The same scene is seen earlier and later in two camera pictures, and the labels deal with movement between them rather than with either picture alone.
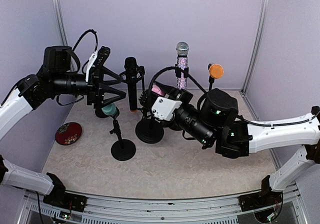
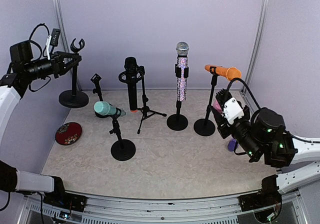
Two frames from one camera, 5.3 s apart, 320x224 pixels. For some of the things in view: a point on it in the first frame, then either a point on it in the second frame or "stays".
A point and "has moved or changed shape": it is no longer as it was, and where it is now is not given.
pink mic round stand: x=150 y=130 → x=74 y=99
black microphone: x=131 y=66 stays
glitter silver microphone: x=182 y=49 stays
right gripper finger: x=166 y=89 → x=220 y=120
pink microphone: x=156 y=89 has moved or changed shape
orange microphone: x=216 y=71 has moved or changed shape
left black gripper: x=92 y=93 → x=60 y=67
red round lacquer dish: x=68 y=133 stays
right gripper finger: x=146 y=99 → x=222 y=96
